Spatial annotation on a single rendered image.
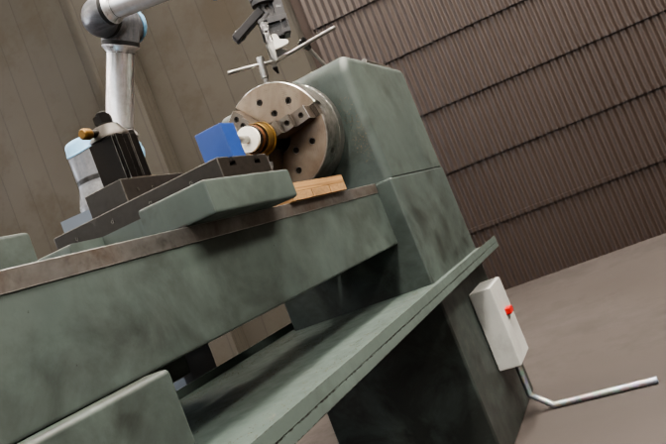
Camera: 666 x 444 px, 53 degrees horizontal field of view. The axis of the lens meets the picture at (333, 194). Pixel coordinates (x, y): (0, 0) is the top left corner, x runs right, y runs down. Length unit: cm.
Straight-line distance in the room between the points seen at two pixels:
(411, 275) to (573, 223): 298
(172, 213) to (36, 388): 40
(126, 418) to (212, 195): 39
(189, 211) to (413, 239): 93
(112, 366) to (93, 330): 5
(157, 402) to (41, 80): 536
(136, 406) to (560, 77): 424
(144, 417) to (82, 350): 11
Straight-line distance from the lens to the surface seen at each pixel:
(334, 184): 164
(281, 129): 180
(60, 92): 604
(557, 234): 482
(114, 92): 223
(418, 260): 192
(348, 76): 197
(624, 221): 486
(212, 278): 113
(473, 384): 198
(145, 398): 91
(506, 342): 221
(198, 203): 110
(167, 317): 102
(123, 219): 135
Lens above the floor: 75
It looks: 4 degrees up
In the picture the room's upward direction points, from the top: 22 degrees counter-clockwise
